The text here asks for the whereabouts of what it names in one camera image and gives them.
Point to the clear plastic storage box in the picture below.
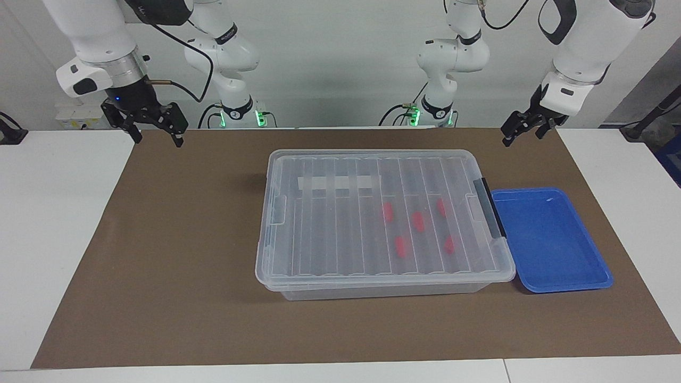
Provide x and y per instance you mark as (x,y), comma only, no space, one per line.
(372,290)

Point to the white power strip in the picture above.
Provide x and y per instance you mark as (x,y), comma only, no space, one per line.
(77,117)

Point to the black box latch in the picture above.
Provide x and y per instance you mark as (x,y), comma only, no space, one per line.
(490,207)

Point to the blue plastic tray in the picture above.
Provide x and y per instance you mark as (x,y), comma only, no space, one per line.
(548,239)

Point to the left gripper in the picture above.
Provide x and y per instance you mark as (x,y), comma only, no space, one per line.
(538,109)

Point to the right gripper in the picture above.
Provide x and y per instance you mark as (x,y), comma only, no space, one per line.
(133,96)

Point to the black stand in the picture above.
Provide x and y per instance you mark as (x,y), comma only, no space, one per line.
(646,119)
(10,133)

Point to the clear box latch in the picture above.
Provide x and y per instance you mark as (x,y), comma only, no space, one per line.
(277,210)

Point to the red block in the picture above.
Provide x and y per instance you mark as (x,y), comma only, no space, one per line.
(388,211)
(400,247)
(449,244)
(418,221)
(441,207)

